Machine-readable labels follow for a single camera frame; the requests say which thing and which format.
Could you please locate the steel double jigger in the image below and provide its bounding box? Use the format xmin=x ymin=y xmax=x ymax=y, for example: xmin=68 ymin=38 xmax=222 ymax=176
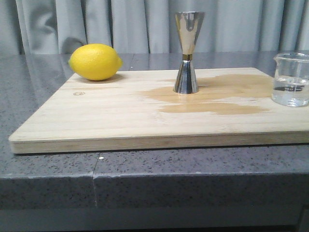
xmin=173 ymin=12 xmax=205 ymax=94

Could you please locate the clear glass beaker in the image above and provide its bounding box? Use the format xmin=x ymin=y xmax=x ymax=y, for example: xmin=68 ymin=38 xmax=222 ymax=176
xmin=271 ymin=52 xmax=309 ymax=107

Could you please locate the light wooden cutting board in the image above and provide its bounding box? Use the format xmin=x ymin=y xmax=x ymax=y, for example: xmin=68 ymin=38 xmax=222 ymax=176
xmin=9 ymin=68 xmax=309 ymax=154

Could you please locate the yellow lemon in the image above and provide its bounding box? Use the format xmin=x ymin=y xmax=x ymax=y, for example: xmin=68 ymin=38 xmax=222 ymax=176
xmin=69 ymin=43 xmax=123 ymax=81

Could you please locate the grey curtain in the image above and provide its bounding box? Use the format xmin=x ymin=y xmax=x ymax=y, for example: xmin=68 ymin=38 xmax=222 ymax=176
xmin=0 ymin=0 xmax=309 ymax=57

